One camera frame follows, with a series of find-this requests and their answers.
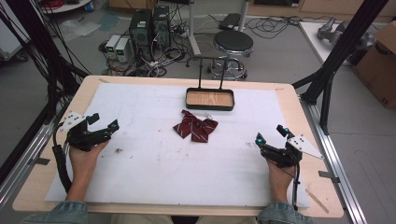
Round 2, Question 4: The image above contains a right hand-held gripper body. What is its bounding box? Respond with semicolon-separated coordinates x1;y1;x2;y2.
261;133;325;169

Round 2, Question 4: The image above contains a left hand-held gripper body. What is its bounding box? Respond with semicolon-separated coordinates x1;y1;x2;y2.
59;111;112;153

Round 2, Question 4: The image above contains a black stand with wooden tray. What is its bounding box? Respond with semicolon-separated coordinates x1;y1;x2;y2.
185;55;235;112

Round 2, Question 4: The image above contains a dark red striped bow tie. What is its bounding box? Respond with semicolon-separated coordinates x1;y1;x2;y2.
173;109;219;144

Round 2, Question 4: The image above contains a person's right hand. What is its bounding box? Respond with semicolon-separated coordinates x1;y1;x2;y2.
267;160;297;194

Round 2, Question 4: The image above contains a person's left hand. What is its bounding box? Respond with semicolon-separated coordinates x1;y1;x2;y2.
68;141;110;180

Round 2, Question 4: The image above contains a thin wooden stick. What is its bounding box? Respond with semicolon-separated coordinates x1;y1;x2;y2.
304;188;331;215

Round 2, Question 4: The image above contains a white foam mat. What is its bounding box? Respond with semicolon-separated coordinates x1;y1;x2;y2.
45;82;311;209

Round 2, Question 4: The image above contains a white power supply unit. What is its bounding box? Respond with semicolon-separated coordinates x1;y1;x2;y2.
115;37;131;63
105;34;121;61

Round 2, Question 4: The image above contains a clear plastic sheet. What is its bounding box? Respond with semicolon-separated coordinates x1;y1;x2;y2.
58;18;103;42

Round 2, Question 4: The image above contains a white board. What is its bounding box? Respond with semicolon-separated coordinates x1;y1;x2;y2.
298;20;359;67

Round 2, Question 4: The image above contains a black computer tower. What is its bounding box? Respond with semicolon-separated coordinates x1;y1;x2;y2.
128;8;154;61
151;5;172;51

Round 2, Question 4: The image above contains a black round stool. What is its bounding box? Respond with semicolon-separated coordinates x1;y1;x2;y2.
210;29;254;81

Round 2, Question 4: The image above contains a brown cardboard box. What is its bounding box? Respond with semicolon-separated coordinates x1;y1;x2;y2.
352;21;396;109

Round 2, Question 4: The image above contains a round white table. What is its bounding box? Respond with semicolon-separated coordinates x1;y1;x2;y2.
39;0;93;15

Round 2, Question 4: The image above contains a black flat device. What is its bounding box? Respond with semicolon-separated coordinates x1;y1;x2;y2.
218;12;243;32

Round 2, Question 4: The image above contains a white metal table leg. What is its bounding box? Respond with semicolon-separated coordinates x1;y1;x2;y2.
237;0;250;33
186;0;203;57

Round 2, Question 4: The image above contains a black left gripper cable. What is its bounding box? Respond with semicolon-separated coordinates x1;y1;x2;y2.
51;123;73;194

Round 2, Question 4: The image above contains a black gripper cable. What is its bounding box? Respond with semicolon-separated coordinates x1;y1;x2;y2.
51;123;73;194
290;162;302;210

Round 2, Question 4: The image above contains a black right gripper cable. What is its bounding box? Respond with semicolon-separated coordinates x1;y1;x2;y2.
290;162;302;210

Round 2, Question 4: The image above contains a grey metal bracket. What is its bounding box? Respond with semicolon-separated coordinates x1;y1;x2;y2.
28;156;51;166
318;170;341;184

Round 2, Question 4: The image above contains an aluminium rail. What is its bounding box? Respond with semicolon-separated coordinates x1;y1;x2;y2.
0;101;73;207
299;95;369;224

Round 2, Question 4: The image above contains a tangle of floor cables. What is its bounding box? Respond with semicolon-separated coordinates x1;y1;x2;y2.
98;6;200;78

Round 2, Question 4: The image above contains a black metal frame post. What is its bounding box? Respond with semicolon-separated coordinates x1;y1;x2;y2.
5;0;82;126
291;0;390;136

